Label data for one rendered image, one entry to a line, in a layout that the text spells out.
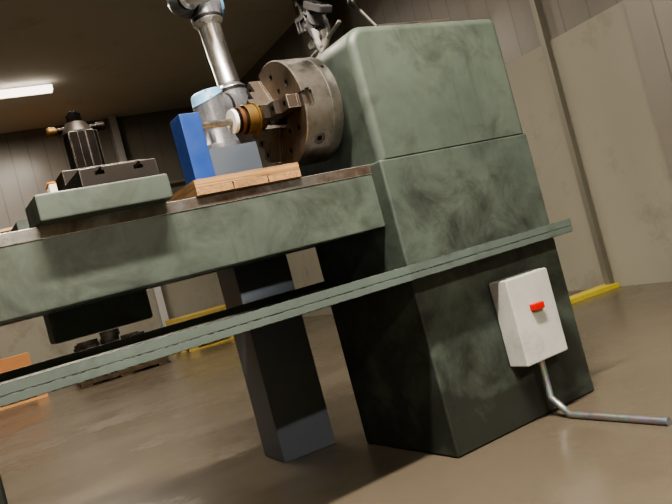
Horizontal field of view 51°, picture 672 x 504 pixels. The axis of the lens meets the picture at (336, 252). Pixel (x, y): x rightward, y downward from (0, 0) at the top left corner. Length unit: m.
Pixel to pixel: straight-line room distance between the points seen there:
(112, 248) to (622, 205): 3.47
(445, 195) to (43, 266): 1.12
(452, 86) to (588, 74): 2.47
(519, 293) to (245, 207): 0.85
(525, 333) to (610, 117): 2.60
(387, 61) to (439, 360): 0.87
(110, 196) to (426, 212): 0.89
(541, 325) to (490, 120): 0.65
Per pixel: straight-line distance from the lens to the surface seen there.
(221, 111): 2.59
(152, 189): 1.69
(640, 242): 4.59
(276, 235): 1.86
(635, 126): 4.47
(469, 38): 2.36
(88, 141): 1.97
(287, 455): 2.52
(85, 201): 1.65
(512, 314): 2.13
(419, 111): 2.14
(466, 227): 2.15
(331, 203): 1.95
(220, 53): 2.76
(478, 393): 2.13
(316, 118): 2.02
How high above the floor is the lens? 0.63
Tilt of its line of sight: level
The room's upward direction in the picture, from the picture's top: 15 degrees counter-clockwise
